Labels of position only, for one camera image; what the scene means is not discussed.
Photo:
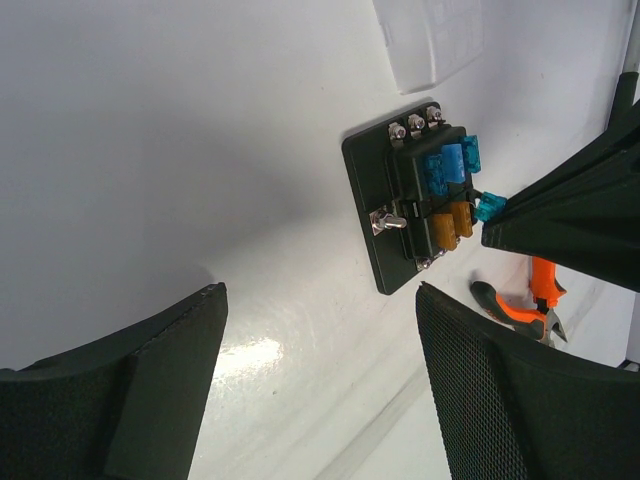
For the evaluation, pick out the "blue blade fuse in box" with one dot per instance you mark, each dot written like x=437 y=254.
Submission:
x=435 y=175

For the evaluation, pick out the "black handled claw hammer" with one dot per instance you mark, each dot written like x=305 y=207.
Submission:
x=624 y=95

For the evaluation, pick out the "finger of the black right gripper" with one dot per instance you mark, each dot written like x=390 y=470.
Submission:
x=590 y=224
x=621 y=136

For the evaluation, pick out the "small blue fuse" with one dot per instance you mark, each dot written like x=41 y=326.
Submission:
x=488 y=206

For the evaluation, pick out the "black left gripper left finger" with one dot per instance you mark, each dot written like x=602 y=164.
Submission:
x=127 y=406

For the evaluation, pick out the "dark blue blade fuse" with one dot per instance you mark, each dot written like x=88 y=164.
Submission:
x=453 y=163

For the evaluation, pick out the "orange blade fuse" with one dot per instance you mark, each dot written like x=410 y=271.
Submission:
x=445 y=233
x=462 y=218

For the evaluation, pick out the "light blue blade fuse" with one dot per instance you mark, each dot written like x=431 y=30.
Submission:
x=471 y=153

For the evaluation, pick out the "clear plastic fuse box cover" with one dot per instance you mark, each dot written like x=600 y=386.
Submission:
x=428 y=41

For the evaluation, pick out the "orange handled needle-nose pliers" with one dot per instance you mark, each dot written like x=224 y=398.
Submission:
x=538 y=321

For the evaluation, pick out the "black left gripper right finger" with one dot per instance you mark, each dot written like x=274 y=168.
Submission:
x=512 y=408

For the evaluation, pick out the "black fuse box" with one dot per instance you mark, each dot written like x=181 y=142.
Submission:
x=384 y=163

